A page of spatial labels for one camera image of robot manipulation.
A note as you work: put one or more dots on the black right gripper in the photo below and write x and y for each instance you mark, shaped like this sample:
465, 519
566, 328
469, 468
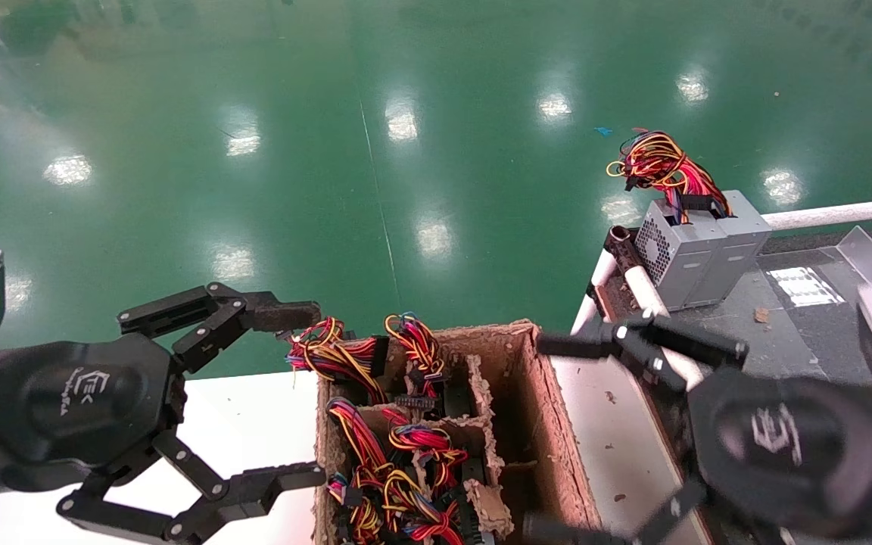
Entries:
784, 446

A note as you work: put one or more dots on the white conveyor rail pipe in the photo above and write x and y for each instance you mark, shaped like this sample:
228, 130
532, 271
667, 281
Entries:
845, 213

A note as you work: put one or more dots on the small brown cardboard scrap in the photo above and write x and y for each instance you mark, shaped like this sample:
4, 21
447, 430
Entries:
762, 315

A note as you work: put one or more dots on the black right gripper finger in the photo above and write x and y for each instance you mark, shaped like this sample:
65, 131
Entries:
580, 342

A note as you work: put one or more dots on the short white frame pipe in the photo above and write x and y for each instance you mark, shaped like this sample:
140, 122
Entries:
595, 288

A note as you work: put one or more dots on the silver power supply with fan grille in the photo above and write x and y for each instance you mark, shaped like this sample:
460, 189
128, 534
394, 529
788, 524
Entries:
682, 257

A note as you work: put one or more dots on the brown pulp cardboard box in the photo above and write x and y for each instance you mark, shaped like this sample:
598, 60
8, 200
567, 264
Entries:
549, 424

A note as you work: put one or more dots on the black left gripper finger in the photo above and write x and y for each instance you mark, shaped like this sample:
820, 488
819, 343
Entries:
284, 316

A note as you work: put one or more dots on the black conveyor belt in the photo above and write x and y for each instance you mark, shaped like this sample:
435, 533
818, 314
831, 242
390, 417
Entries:
807, 333

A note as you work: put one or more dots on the black pipe connector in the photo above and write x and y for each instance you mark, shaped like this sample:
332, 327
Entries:
621, 242

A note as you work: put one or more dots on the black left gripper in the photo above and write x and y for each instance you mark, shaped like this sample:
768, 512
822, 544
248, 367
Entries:
73, 401

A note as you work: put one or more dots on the long white frame pipe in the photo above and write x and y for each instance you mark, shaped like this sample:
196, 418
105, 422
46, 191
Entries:
644, 291

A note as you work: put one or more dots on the white label sticker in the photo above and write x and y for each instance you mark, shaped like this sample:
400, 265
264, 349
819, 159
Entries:
795, 288

